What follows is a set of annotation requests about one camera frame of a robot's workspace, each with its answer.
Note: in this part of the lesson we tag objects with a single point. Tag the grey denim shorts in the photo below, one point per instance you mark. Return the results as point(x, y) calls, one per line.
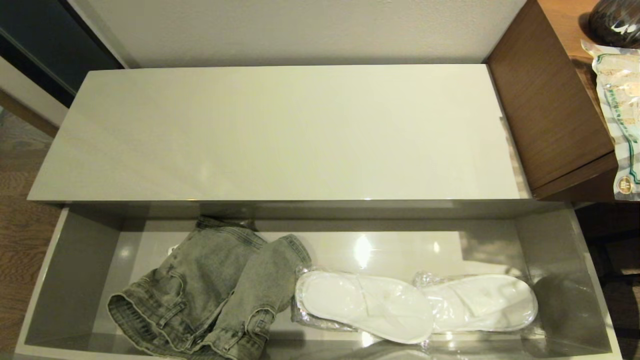
point(200, 290)

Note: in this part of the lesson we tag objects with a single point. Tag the green brown grain bag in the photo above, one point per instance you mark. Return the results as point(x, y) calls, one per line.
point(622, 100)

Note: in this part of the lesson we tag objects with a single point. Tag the white slipper in plastic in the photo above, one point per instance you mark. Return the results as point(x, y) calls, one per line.
point(480, 302)
point(360, 305)

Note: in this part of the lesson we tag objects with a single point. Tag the brown wooden desk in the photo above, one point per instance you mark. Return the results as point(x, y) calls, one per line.
point(545, 100)

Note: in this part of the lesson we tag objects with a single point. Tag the black metal stand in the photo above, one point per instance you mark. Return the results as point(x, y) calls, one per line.
point(622, 280)

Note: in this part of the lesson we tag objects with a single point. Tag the dark glass vase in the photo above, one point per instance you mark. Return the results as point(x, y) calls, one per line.
point(617, 22)

